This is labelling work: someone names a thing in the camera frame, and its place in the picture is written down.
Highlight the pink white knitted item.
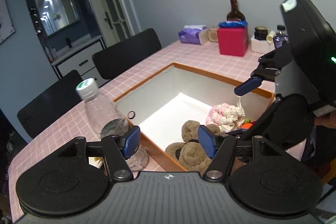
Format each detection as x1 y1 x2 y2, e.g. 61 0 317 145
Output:
206 101 245 133

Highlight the orange cardboard box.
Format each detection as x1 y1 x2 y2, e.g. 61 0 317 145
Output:
115 63 274 171

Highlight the brown plush toy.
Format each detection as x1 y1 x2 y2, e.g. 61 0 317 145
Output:
165 120 211 175

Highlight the wine glass painting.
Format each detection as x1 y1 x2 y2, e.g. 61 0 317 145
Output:
0 0 15 43

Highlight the left black chair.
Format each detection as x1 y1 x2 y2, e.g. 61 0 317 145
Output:
17 70 83 138

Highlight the clear plastic water bottle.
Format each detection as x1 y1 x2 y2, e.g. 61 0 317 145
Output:
76 78 149 172

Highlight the red box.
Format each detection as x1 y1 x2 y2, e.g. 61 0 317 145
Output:
217 27 248 57

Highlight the right black chair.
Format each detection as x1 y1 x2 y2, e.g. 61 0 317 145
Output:
92 28 162 80

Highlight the wall mirror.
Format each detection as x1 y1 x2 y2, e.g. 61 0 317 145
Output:
34 0 79 36

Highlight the brown glass bottle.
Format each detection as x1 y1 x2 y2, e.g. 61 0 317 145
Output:
227 0 246 21

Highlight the smartphone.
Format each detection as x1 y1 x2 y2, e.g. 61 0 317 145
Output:
273 35 289 49

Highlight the purple tissue pack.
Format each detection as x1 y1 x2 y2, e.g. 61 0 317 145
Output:
178 25 208 45

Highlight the white cabinet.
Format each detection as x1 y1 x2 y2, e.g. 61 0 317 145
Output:
51 35 106 79

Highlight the black chair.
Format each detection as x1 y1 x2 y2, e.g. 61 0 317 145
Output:
17 70 83 138
92 28 162 80

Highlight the small wooden speaker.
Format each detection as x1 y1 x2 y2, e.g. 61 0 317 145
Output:
208 28 218 43

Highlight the dark glass jar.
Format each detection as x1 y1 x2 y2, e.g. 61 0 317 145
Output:
254 26 268 40

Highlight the blue packet on red box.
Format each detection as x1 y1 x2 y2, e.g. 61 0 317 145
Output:
218 20 248 28

